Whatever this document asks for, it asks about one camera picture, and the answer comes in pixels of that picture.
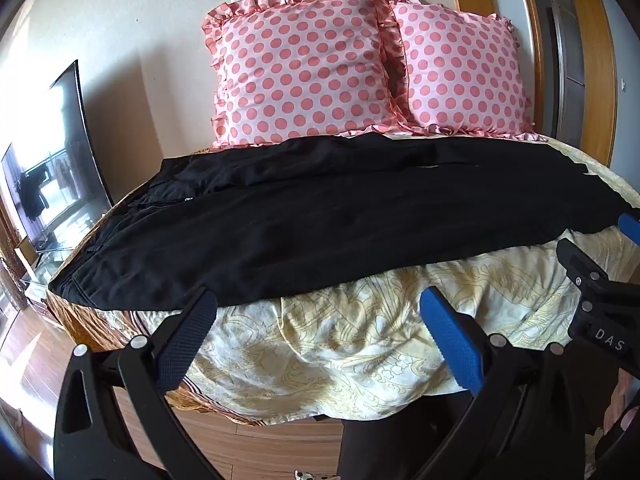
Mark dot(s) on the wooden bed base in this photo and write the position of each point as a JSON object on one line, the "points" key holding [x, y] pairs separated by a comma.
{"points": [[240, 445]]}

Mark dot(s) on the yellow floral bed cover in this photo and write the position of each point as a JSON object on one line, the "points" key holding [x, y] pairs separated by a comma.
{"points": [[360, 340]]}

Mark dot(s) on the small pink polka-dot pillow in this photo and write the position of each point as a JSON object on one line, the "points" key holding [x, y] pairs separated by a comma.
{"points": [[460, 75]]}

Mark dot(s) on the wooden door frame post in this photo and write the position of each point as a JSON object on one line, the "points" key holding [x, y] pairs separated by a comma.
{"points": [[597, 60], [505, 10]]}

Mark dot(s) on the flat screen television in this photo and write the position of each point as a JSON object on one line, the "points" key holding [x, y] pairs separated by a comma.
{"points": [[55, 160]]}

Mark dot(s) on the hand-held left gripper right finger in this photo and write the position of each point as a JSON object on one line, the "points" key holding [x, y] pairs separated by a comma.
{"points": [[452, 342]]}

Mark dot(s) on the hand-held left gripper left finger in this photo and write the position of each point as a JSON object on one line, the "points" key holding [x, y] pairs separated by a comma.
{"points": [[187, 332]]}

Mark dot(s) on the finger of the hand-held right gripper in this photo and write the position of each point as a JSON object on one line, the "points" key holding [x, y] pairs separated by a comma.
{"points": [[629, 226], [580, 262]]}

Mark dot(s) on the large pink polka-dot pillow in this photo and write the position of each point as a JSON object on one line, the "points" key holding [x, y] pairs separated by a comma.
{"points": [[300, 67]]}

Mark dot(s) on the black pants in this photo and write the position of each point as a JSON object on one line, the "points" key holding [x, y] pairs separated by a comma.
{"points": [[320, 220]]}

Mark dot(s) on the grey door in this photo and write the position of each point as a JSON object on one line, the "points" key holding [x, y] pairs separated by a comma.
{"points": [[567, 75]]}

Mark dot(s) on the person's leg in black trousers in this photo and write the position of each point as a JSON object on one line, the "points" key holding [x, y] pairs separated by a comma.
{"points": [[385, 445]]}

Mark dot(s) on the glass television stand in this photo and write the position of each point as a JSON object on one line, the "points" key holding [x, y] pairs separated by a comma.
{"points": [[25, 280]]}

